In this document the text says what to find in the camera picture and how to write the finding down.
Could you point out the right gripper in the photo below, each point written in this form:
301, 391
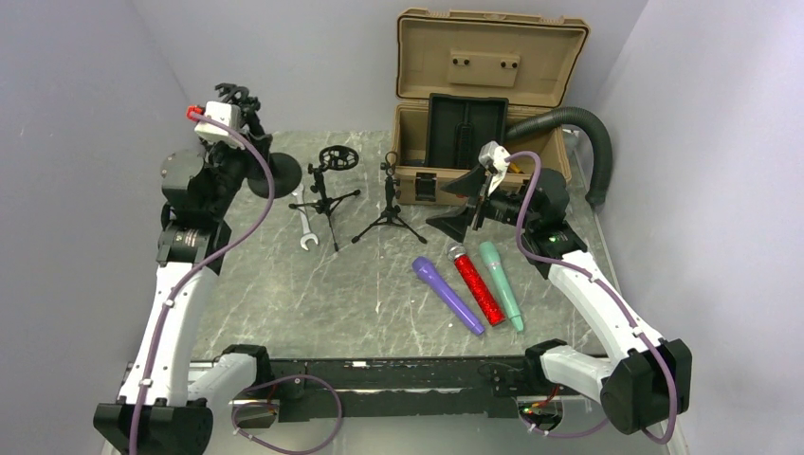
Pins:
470, 185

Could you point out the silver wrench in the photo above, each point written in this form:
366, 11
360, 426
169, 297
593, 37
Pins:
307, 235

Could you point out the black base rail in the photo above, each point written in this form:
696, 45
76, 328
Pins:
490, 386

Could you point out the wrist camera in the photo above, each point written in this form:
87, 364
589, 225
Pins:
493, 158
215, 121

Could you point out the black round base stand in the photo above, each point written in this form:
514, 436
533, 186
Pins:
285, 169

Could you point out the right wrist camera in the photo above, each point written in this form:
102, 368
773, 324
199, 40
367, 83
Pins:
493, 158

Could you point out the yellow tool in case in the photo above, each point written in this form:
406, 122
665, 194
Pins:
513, 168

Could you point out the black shock mount tripod stand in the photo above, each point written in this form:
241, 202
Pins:
336, 158

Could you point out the red glitter microphone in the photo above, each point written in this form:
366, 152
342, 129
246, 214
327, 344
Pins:
492, 311

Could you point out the small black tripod stand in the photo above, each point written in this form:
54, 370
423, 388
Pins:
390, 215

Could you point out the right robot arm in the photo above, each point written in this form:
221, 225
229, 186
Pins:
643, 381

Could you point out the tan plastic case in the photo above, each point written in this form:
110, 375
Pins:
527, 59

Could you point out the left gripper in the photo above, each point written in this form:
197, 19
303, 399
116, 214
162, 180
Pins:
245, 154

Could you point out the black tray insert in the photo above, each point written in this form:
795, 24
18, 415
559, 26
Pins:
458, 127

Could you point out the purple microphone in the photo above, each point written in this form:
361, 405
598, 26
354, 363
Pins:
427, 272

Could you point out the teal microphone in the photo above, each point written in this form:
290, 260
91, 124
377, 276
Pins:
492, 260

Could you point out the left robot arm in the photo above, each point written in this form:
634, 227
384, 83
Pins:
159, 409

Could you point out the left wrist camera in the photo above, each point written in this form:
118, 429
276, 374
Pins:
215, 121

